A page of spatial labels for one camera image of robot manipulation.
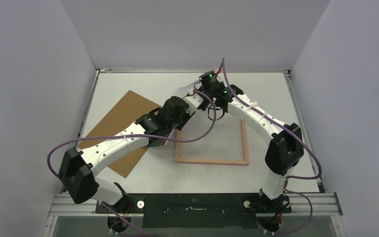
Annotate brown cardboard backing board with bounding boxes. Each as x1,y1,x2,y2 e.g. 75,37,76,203
87,90,160,179

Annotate pink wooden picture frame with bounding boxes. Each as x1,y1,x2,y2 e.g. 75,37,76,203
175,117,250,166

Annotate seascape photo print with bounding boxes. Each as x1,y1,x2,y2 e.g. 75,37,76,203
173,83,195,98

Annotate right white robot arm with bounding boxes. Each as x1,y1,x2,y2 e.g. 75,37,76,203
199,71,304,212

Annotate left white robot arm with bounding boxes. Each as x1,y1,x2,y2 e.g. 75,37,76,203
58,94,204,213

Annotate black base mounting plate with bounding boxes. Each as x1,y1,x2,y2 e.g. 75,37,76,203
95,193,292,229

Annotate aluminium rail front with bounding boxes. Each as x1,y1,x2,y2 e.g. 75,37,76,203
43,193,346,237

